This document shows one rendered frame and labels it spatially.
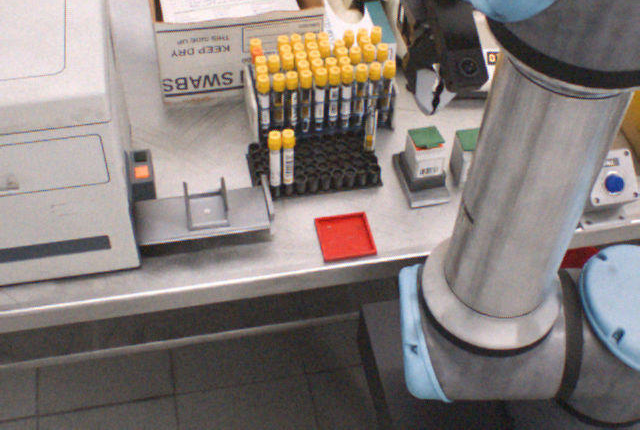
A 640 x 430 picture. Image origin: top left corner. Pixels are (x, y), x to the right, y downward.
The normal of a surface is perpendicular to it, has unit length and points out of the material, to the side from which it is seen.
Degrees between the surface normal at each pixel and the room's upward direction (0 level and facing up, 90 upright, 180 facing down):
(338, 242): 0
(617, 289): 9
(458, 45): 28
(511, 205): 91
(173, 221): 0
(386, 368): 3
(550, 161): 92
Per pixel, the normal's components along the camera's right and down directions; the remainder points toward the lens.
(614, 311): 0.18, -0.62
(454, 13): 0.17, -0.25
